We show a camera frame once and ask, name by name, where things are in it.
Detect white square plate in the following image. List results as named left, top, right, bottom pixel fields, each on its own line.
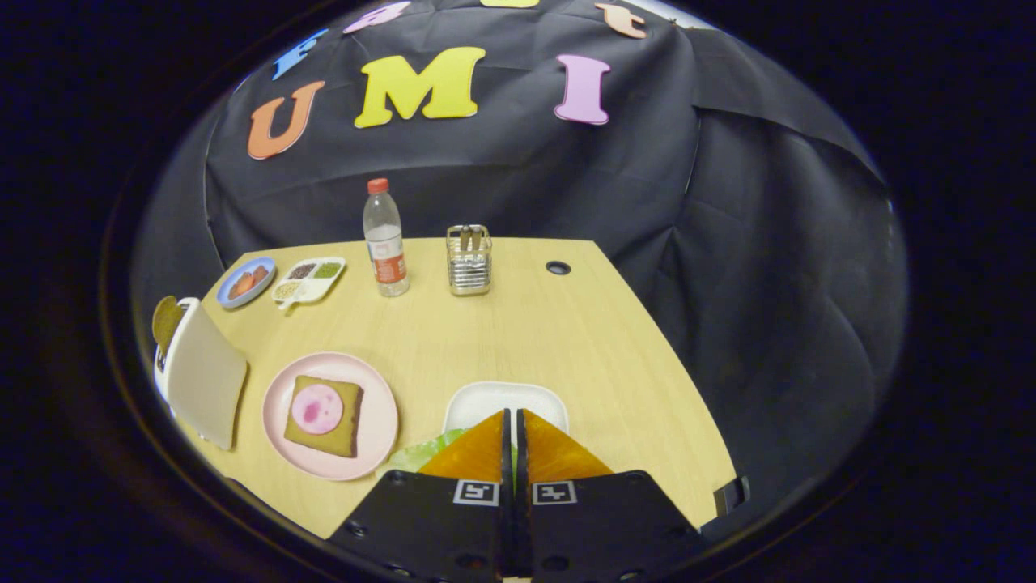
left=443, top=381, right=569, bottom=438

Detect black backdrop cloth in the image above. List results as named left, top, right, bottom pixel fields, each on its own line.
left=129, top=0, right=907, bottom=527

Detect green lettuce leaf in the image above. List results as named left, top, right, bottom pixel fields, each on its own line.
left=387, top=428, right=470, bottom=474

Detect white toaster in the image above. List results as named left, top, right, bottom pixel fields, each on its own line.
left=154, top=296, right=248, bottom=452

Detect brown bread slice with ham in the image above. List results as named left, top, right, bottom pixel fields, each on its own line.
left=283, top=375, right=364, bottom=459

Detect white divided tray with beans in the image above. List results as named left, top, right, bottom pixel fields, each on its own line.
left=271, top=257, right=347, bottom=311

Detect metal mesh utensil holder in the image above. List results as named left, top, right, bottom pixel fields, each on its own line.
left=446, top=224, right=493, bottom=296

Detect red sausage and tomato pieces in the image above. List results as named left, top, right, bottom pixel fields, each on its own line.
left=229, top=266, right=270, bottom=300

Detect brown toast slice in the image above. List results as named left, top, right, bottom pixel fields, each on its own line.
left=152, top=296, right=185, bottom=357

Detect small blue plate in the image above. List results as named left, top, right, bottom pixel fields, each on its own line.
left=216, top=257, right=277, bottom=310

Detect clear plastic water bottle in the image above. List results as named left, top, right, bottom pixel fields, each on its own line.
left=363, top=178, right=410, bottom=298

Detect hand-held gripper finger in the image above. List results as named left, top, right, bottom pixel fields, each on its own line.
left=326, top=408, right=516, bottom=583
left=516, top=408, right=705, bottom=583

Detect pink round plate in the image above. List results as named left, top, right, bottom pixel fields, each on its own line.
left=261, top=352, right=400, bottom=482

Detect pink ham slice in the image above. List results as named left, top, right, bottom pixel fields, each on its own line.
left=291, top=384, right=345, bottom=436

